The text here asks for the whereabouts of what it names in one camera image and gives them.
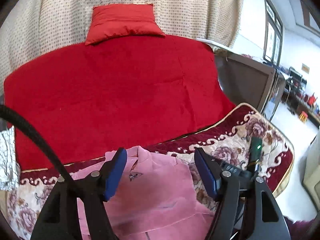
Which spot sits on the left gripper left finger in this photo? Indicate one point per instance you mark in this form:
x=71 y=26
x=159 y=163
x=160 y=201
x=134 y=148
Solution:
x=59 y=218

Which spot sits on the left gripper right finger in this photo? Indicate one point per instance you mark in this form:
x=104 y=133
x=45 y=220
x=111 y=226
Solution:
x=246 y=207

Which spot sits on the pink corduroy jacket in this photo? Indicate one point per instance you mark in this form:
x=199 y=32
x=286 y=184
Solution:
x=159 y=197

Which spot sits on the floral plush blanket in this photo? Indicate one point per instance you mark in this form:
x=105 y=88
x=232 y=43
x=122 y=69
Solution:
x=230 y=139

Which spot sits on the white patterned folded cloth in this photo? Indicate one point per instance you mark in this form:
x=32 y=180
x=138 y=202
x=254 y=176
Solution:
x=9 y=168

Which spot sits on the red quilt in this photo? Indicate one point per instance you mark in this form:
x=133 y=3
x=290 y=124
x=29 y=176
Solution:
x=124 y=92

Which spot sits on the dark framed window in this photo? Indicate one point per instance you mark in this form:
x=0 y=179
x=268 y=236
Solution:
x=273 y=35

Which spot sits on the red pillow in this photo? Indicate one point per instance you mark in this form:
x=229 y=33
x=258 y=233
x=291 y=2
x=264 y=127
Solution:
x=117 y=20

